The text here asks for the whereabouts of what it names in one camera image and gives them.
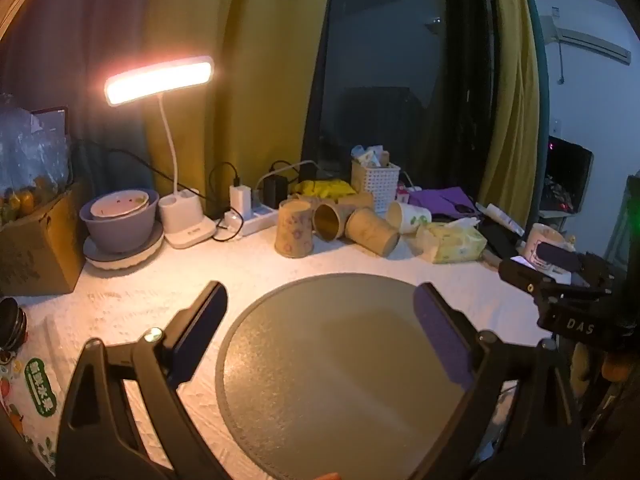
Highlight purple cloth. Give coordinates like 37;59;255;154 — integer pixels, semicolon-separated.
409;186;482;222

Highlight white bowl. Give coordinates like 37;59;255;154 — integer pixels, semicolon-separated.
90;191;151;221

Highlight white air conditioner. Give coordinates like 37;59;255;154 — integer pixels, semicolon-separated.
539;14;632;66

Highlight yellow cloth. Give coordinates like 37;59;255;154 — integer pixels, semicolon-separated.
291;178;357;200

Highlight yellow tissue pack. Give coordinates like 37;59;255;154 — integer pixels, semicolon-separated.
416;219;488;265

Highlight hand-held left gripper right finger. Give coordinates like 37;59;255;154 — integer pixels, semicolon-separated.
410;282;587;480

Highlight purple bowl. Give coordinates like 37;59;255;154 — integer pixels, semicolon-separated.
79;189;160;254

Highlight white patterned paper cup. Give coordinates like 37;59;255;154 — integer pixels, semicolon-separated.
522;223;576;277

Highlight cardboard box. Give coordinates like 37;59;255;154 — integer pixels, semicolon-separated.
0;180;88;297

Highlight person's right hand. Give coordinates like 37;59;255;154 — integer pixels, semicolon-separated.
570;344;633;398

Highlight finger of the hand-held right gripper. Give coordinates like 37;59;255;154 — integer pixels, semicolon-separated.
498;256;609;307
535;242;617;292

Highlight white plate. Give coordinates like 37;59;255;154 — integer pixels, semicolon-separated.
83;220;166;271

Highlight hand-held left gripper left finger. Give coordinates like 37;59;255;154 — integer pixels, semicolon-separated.
55;280;230;480

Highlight stack of dark bowls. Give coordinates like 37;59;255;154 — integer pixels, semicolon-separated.
0;297;28;353

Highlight white power strip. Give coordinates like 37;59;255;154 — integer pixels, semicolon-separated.
222;205;279;237

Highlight oranges in box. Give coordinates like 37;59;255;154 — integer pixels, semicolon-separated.
0;175;68;226

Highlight printed fruit bag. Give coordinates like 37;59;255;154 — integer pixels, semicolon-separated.
0;345;63;476

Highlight clear plastic bag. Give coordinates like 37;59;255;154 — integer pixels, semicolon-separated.
0;92;73;226

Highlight white charger plug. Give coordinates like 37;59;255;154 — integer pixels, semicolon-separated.
229;185;255;215

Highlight floral brown paper cup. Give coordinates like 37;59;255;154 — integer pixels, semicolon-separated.
274;199;315;259

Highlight black computer case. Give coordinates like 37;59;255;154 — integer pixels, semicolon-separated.
539;135;595;216

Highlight yellow curtain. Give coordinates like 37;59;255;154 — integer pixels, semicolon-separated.
144;0;335;221

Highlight white plastic basket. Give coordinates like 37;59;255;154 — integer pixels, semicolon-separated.
351;159;402;214

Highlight black power adapter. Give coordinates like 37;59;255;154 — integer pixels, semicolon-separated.
263;175;290;208

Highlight white tube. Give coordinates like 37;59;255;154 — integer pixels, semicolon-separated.
475;203;525;235

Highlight white green-print paper cup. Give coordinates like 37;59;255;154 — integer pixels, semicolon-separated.
386;201;433;235

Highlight white desk lamp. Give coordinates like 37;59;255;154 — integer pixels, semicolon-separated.
104;55;217;249

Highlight round grey mat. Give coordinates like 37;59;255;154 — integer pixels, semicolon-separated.
216;273;506;480

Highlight black cable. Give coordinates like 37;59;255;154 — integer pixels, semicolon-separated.
75;139;241;221

